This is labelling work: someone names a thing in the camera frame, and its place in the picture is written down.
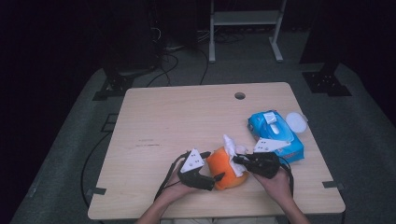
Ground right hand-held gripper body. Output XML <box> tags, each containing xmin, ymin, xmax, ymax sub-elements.
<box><xmin>244</xmin><ymin>137</ymin><xmax>291</xmax><ymax>180</ymax></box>

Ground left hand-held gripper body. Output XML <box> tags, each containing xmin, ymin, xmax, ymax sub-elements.
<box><xmin>177</xmin><ymin>147</ymin><xmax>217</xmax><ymax>191</ymax></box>

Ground orange plush toy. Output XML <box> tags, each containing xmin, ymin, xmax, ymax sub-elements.
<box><xmin>205</xmin><ymin>146</ymin><xmax>250</xmax><ymax>191</ymax></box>

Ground white wet wipe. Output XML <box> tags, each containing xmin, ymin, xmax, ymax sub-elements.
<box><xmin>222</xmin><ymin>133</ymin><xmax>248</xmax><ymax>178</ymax></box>

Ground blue wet wipes pack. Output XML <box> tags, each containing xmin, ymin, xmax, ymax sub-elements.
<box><xmin>247</xmin><ymin>109</ymin><xmax>305</xmax><ymax>164</ymax></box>

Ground person's left hand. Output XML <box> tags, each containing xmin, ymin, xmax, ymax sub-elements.
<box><xmin>157</xmin><ymin>169</ymin><xmax>201</xmax><ymax>207</ymax></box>

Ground person's right hand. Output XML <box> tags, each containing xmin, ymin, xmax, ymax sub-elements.
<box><xmin>252</xmin><ymin>167</ymin><xmax>295</xmax><ymax>208</ymax></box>

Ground person's light trousers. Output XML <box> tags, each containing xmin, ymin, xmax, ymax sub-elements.
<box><xmin>160</xmin><ymin>217</ymin><xmax>279</xmax><ymax>224</ymax></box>

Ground white oval pack lid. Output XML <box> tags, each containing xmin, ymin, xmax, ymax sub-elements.
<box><xmin>285</xmin><ymin>111</ymin><xmax>309</xmax><ymax>134</ymax></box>

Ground black floor plate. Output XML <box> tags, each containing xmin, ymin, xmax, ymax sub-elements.
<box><xmin>100</xmin><ymin>113</ymin><xmax>120</xmax><ymax>133</ymax></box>

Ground black stand base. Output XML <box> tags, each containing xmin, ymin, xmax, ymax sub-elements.
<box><xmin>300</xmin><ymin>60</ymin><xmax>353</xmax><ymax>98</ymax></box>
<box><xmin>92</xmin><ymin>59</ymin><xmax>138</xmax><ymax>102</ymax></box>

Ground black equipment tower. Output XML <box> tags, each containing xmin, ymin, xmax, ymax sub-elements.
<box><xmin>102</xmin><ymin>0</ymin><xmax>166</xmax><ymax>73</ymax></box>

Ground white metal stand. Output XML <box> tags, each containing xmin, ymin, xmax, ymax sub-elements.
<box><xmin>208</xmin><ymin>0</ymin><xmax>289</xmax><ymax>64</ymax></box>

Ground left hand-held gripper cable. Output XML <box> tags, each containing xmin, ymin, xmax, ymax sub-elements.
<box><xmin>153</xmin><ymin>151</ymin><xmax>191</xmax><ymax>202</ymax></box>

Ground hand-held gripper cable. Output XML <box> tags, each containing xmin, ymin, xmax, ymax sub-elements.
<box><xmin>278</xmin><ymin>155</ymin><xmax>296</xmax><ymax>199</ymax></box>
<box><xmin>153</xmin><ymin>151</ymin><xmax>191</xmax><ymax>202</ymax></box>

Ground right hand-held gripper cable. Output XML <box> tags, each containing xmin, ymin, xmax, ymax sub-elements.
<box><xmin>278</xmin><ymin>155</ymin><xmax>296</xmax><ymax>199</ymax></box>

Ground grey table edge bracket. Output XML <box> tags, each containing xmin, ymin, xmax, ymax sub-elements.
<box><xmin>321</xmin><ymin>180</ymin><xmax>347</xmax><ymax>191</ymax></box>
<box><xmin>85</xmin><ymin>186</ymin><xmax>107</xmax><ymax>197</ymax></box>

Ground black straight floor cable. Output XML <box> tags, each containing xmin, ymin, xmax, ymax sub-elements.
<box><xmin>198</xmin><ymin>48</ymin><xmax>210</xmax><ymax>86</ymax></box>

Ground black looped floor cable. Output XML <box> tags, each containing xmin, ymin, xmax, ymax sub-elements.
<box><xmin>146</xmin><ymin>52</ymin><xmax>180</xmax><ymax>89</ymax></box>

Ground long black floor cable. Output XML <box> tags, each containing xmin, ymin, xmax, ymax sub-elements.
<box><xmin>80</xmin><ymin>130</ymin><xmax>114</xmax><ymax>208</ymax></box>

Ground bundle of floor cables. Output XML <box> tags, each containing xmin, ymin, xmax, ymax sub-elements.
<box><xmin>197</xmin><ymin>28</ymin><xmax>248</xmax><ymax>45</ymax></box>

